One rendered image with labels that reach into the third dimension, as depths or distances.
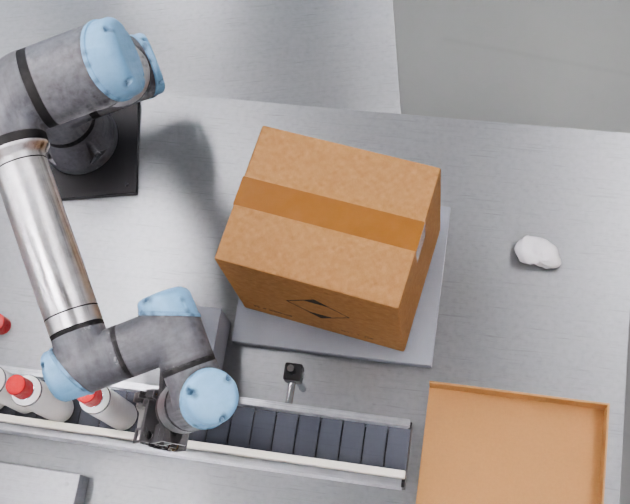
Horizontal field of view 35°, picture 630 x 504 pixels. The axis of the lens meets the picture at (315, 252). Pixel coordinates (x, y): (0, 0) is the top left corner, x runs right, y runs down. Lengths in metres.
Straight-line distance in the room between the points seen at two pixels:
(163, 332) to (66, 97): 0.35
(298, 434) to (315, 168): 0.45
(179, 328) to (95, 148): 0.72
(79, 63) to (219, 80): 0.67
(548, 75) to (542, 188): 1.09
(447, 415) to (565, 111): 1.35
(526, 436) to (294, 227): 0.54
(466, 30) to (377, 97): 1.08
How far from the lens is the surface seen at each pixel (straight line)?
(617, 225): 1.90
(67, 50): 1.44
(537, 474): 1.77
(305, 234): 1.58
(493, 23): 3.05
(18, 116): 1.44
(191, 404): 1.33
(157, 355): 1.36
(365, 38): 2.06
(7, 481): 1.86
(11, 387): 1.67
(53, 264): 1.40
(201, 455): 1.77
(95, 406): 1.65
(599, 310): 1.85
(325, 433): 1.74
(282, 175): 1.62
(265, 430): 1.75
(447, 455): 1.77
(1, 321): 1.95
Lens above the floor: 2.58
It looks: 69 degrees down
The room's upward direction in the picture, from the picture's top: 19 degrees counter-clockwise
